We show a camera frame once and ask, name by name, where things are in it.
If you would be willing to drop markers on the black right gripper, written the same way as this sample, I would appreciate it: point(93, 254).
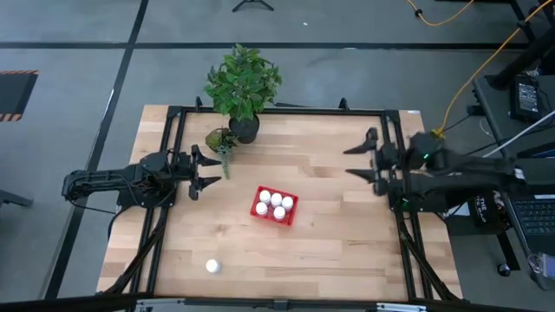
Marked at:
point(387, 169)

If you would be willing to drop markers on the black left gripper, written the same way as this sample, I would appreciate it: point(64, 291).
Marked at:
point(182, 167)

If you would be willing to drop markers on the white plastic pill bottle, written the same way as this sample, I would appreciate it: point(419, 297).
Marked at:
point(213, 265)
point(276, 199)
point(265, 196)
point(279, 212)
point(261, 208)
point(287, 202)

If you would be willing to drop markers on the red plastic slotted basket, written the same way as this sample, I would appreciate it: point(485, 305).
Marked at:
point(256, 214)

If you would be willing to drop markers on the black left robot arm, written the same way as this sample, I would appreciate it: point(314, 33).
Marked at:
point(112, 180)

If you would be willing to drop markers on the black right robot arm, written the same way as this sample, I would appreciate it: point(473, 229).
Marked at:
point(455, 173)

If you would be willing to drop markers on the small trailing succulent plant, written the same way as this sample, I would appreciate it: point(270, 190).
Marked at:
point(220, 139)

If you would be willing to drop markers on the tall green plant black pot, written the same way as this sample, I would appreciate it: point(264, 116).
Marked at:
point(243, 82)

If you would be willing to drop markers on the black bag white lettering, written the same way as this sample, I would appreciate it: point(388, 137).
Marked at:
point(487, 211)

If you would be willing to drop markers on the dark grey side desk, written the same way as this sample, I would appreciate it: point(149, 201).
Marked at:
point(494, 112)

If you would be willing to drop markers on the black metal crossbar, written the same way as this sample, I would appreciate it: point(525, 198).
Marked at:
point(277, 305)

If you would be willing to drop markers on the black power brick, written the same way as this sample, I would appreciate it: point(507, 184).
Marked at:
point(526, 99)

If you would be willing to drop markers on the black tripod feet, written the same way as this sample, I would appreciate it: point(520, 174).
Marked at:
point(252, 3)

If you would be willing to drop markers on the black caster wheel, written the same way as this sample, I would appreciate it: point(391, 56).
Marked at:
point(504, 269)

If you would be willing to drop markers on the black laptop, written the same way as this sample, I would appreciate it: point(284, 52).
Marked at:
point(535, 221)

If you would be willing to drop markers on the black stand pole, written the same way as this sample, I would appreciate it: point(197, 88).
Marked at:
point(520, 63)

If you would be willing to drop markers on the grey chair leg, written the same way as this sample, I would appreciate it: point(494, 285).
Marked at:
point(15, 199)

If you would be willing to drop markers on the black orange striped floor mat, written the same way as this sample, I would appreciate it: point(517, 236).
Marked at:
point(15, 95)

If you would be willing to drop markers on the clear plastic badge holder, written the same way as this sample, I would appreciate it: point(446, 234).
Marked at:
point(544, 271)

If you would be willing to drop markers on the black aluminium table frame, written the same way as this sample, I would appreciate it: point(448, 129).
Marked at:
point(303, 111)

